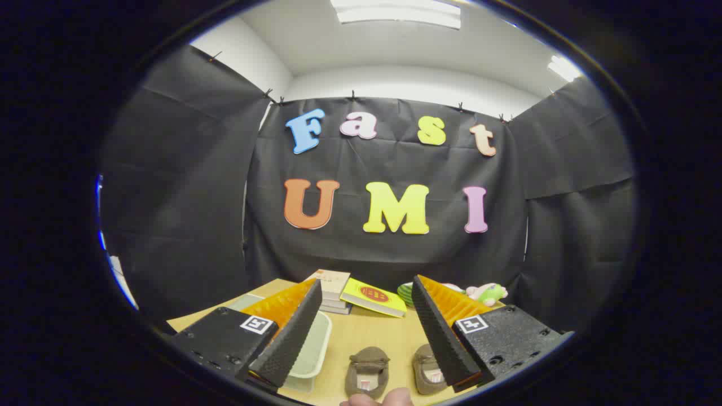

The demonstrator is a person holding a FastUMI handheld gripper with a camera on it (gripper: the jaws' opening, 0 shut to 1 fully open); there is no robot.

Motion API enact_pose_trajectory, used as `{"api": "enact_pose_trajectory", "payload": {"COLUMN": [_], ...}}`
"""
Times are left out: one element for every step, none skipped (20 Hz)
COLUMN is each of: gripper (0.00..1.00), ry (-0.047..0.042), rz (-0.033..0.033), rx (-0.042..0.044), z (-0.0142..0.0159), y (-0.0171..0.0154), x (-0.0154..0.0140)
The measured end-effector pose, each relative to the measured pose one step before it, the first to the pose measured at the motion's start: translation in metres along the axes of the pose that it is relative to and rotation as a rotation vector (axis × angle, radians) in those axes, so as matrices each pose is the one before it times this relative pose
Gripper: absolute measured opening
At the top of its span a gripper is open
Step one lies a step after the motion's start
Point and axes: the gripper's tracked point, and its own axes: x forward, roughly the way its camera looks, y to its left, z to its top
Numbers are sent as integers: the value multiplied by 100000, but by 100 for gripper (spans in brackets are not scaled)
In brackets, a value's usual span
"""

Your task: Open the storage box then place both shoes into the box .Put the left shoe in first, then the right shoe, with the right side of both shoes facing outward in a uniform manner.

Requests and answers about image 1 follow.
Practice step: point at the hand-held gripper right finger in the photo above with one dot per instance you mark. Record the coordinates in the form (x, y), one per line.
(443, 338)

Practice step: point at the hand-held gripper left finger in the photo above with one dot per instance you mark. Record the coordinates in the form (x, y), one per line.
(293, 338)

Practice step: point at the cream fabric storage box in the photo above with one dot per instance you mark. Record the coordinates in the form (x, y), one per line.
(316, 344)

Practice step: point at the brown fuzzy shoe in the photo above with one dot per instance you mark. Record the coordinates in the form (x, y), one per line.
(423, 366)
(366, 361)

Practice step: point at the grey book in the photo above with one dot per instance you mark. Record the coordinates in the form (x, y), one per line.
(335, 310)
(335, 303)

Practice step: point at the watermelon slice plush toy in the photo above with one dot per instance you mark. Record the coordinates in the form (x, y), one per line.
(405, 293)

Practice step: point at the pink and green plush toy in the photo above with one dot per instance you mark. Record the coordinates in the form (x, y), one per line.
(491, 293)

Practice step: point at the yellow cover book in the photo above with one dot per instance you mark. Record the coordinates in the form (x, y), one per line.
(372, 296)

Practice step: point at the black backdrop cloth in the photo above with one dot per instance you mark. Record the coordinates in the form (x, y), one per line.
(395, 158)

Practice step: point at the ceiling light panel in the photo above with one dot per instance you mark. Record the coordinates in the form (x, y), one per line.
(564, 69)
(395, 14)

